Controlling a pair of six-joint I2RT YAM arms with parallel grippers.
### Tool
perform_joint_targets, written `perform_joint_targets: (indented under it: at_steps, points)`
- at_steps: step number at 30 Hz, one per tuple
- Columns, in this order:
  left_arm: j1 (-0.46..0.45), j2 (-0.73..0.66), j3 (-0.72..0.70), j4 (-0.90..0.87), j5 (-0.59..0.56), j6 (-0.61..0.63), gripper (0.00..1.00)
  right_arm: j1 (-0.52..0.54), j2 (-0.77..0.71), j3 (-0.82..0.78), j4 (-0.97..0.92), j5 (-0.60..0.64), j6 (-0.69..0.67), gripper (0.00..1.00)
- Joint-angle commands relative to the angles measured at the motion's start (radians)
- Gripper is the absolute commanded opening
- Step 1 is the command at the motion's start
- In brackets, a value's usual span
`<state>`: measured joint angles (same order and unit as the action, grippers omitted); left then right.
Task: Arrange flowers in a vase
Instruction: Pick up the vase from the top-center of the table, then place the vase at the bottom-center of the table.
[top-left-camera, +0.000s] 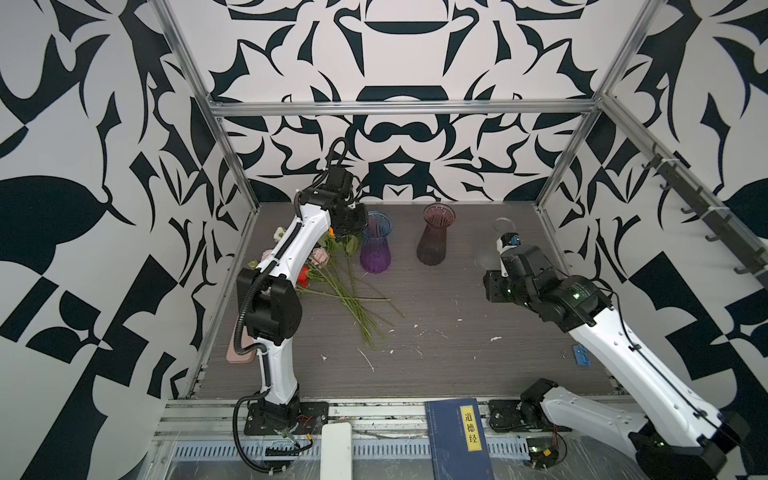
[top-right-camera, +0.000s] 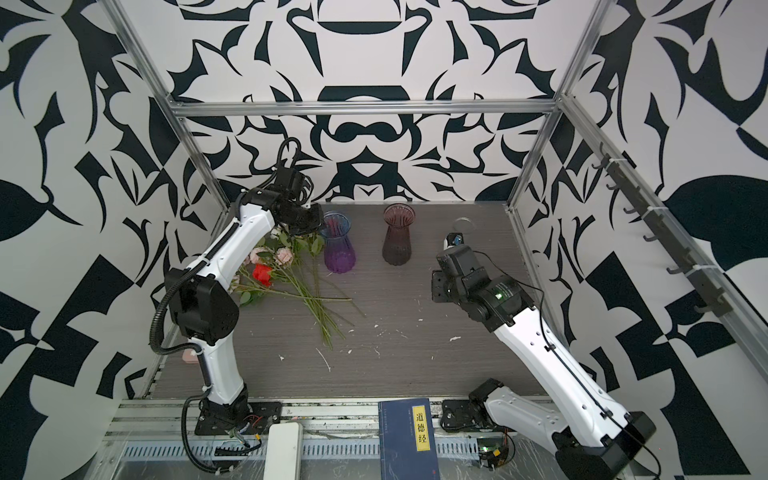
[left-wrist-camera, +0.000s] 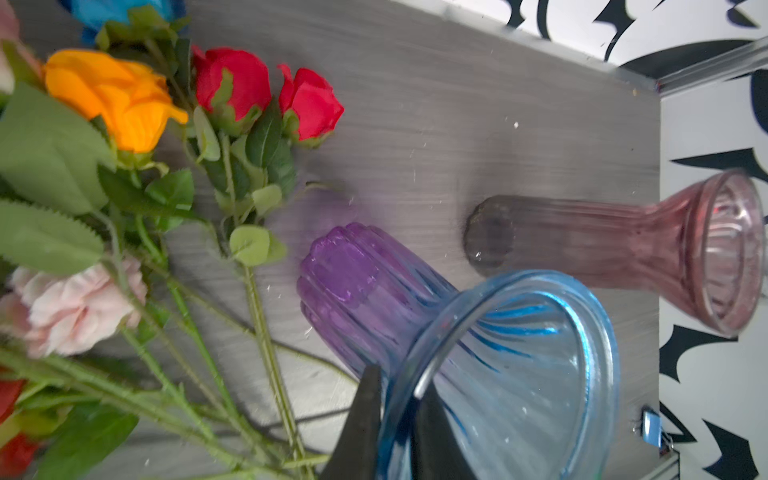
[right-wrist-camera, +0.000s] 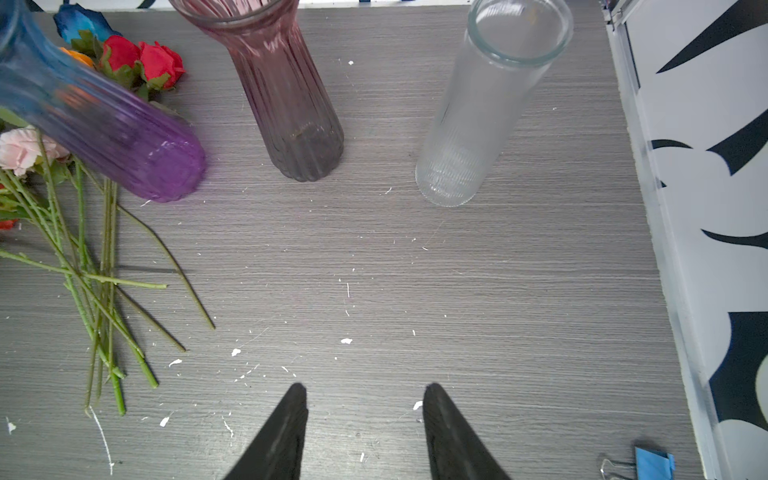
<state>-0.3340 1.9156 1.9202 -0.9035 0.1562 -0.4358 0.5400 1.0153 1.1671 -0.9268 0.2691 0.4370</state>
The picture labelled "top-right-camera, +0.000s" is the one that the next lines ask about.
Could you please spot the blue book yellow label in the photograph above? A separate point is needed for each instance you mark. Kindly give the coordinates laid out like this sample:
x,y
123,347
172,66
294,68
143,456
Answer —
x,y
407,442

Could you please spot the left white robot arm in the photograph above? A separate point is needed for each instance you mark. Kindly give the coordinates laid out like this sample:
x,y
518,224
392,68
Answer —
x,y
198,313

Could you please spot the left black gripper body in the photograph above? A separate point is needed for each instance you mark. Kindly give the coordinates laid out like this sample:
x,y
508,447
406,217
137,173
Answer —
x,y
305,222

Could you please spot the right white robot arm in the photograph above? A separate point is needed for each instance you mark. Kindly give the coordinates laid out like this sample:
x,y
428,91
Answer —
x,y
590,434

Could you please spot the white power adapter box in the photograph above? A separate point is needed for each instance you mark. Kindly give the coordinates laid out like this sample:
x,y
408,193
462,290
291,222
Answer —
x,y
284,451

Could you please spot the purple blue glass vase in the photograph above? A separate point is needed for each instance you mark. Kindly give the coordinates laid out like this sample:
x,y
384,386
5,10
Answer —
x,y
339,254

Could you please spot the mixed colour rose bunch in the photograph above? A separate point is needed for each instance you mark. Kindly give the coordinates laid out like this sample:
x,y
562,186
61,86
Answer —
x,y
295,261

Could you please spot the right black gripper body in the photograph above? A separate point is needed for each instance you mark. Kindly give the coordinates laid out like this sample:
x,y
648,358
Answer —
x,y
442,291

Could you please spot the clear glass vase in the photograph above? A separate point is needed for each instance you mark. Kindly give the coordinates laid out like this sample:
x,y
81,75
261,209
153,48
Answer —
x,y
464,225

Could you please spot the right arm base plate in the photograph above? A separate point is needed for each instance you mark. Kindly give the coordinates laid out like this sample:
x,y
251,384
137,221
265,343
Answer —
x,y
465,416

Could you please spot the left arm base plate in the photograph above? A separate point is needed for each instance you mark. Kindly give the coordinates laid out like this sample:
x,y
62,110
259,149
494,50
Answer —
x,y
254,418

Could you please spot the dark maroon glass vase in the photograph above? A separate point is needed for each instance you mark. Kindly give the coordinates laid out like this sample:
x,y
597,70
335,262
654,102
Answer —
x,y
397,249

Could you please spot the pink object at table edge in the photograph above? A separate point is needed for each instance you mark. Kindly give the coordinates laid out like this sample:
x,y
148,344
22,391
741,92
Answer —
x,y
189,356

